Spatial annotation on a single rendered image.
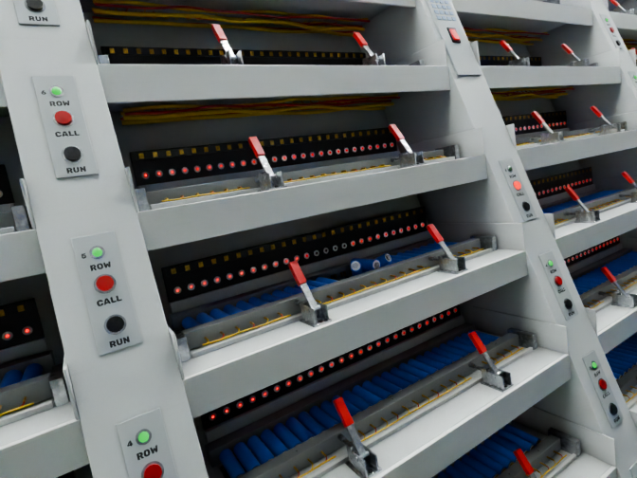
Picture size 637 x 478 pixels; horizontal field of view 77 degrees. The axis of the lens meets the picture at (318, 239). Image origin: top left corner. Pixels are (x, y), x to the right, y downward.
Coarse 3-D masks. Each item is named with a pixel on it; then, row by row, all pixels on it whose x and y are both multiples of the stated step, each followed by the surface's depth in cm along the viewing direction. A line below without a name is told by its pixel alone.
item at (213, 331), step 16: (416, 256) 70; (368, 272) 64; (384, 272) 65; (400, 272) 66; (320, 288) 60; (336, 288) 60; (352, 288) 61; (368, 288) 61; (272, 304) 55; (288, 304) 56; (224, 320) 52; (240, 320) 53; (256, 320) 54; (272, 320) 55; (192, 336) 50; (208, 336) 51; (224, 336) 52
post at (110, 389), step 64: (0, 0) 45; (64, 0) 48; (0, 64) 43; (64, 64) 46; (64, 192) 42; (128, 192) 45; (64, 256) 40; (128, 256) 43; (64, 320) 39; (128, 384) 40; (192, 448) 40
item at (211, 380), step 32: (448, 224) 85; (480, 224) 78; (512, 224) 73; (352, 256) 76; (480, 256) 73; (512, 256) 70; (224, 288) 63; (256, 288) 66; (416, 288) 60; (448, 288) 62; (480, 288) 66; (352, 320) 53; (384, 320) 55; (416, 320) 59; (224, 352) 48; (256, 352) 46; (288, 352) 48; (320, 352) 50; (192, 384) 42; (224, 384) 44; (256, 384) 46; (192, 416) 42
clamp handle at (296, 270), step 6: (288, 264) 55; (294, 264) 55; (294, 270) 54; (300, 270) 55; (294, 276) 54; (300, 276) 54; (300, 282) 54; (306, 282) 54; (300, 288) 54; (306, 288) 54; (306, 294) 53; (306, 300) 53; (312, 300) 53; (312, 306) 52
